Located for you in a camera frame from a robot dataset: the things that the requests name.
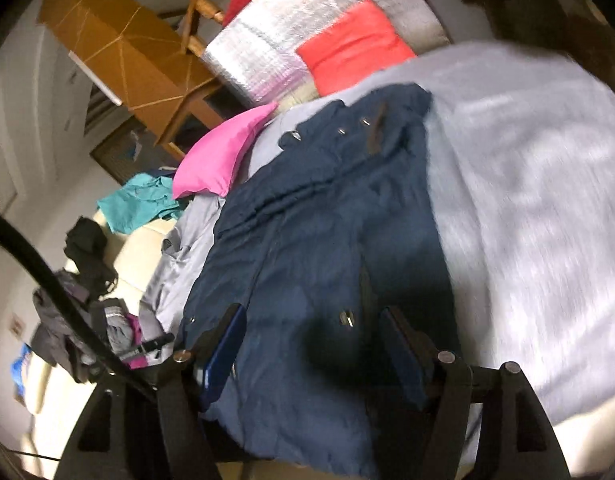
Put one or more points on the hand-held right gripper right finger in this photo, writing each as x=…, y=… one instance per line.
x=407, y=360

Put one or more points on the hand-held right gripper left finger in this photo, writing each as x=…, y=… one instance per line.
x=225, y=355

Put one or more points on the navy quilted jacket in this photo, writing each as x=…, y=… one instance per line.
x=312, y=235

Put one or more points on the magenta cloth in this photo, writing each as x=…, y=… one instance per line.
x=136, y=334

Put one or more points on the grey knit sweater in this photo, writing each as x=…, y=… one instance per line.
x=117, y=325

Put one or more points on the cream sofa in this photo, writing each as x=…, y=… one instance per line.
x=137, y=255

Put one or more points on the black garment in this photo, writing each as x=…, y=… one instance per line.
x=89, y=245

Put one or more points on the dark grey puffer jacket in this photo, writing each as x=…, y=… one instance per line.
x=52, y=330

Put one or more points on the teal garment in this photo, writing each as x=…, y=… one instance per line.
x=132, y=205

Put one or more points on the pink pillow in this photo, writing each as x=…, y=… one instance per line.
x=217, y=160

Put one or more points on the small blue cloth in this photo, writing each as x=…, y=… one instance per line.
x=22, y=367

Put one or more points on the grey blanket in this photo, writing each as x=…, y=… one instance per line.
x=537, y=185

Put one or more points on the silver foil mat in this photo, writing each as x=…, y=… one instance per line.
x=267, y=50

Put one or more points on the red pillow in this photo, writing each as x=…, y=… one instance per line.
x=352, y=45

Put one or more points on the wooden table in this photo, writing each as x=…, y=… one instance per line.
x=512, y=10

